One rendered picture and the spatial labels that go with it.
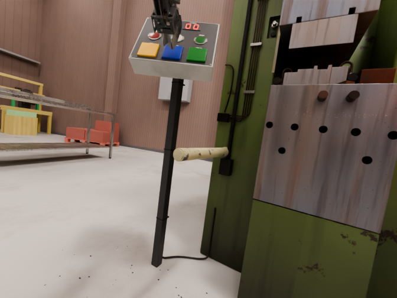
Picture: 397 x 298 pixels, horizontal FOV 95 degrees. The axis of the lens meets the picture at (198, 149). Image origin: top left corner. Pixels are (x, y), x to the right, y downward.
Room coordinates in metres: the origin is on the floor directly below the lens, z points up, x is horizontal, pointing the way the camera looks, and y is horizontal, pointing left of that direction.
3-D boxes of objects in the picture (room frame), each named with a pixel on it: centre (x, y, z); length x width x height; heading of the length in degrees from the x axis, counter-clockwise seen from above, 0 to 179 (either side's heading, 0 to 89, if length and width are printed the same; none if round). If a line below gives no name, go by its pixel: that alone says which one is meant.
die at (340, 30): (0.88, -0.49, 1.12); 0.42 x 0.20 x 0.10; 151
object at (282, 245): (0.86, -0.54, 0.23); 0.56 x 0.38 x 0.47; 151
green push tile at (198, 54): (0.76, 0.05, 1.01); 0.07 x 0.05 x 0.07; 86
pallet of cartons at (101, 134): (5.28, 3.07, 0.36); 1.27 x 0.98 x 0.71; 72
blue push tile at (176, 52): (0.77, 0.15, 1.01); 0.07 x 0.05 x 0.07; 86
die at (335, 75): (0.88, -0.49, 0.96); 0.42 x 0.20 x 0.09; 151
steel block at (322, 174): (0.86, -0.54, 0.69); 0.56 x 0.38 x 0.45; 151
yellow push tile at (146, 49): (0.77, 0.25, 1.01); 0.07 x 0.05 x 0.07; 86
